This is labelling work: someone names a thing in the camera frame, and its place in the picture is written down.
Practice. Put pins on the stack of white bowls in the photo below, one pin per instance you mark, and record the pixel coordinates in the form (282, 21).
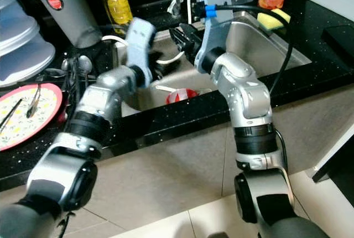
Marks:
(22, 44)

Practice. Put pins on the oil bottle with yellow label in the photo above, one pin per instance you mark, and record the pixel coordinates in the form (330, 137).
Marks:
(117, 0)

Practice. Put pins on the yellow sponge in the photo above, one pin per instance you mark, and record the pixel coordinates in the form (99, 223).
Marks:
(272, 20)

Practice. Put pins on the black box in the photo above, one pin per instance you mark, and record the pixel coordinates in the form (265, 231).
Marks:
(340, 41)

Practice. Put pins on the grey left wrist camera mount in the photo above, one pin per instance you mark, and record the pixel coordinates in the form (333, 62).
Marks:
(140, 41)

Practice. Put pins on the black chopstick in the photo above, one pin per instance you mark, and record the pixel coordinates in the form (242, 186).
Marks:
(12, 117)

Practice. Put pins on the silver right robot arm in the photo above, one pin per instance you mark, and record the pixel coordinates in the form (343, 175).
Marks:
(246, 91)

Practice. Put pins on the metal spoon on plate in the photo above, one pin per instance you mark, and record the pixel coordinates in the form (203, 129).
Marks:
(34, 105)

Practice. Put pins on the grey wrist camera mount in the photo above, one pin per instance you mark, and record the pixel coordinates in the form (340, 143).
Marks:
(215, 33)
(140, 41)

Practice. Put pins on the stainless steel sink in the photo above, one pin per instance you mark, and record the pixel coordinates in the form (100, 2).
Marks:
(260, 41)

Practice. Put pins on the pink rimmed floral plate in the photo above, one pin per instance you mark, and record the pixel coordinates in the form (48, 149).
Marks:
(47, 108)

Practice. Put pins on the grey thermos with red logo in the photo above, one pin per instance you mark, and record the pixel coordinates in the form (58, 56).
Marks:
(61, 5)

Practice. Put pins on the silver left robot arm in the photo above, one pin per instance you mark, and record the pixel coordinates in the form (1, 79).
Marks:
(105, 102)

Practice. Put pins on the red and white cup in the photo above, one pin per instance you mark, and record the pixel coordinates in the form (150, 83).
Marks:
(181, 95)

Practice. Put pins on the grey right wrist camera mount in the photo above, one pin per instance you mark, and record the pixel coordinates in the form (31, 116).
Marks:
(215, 33)

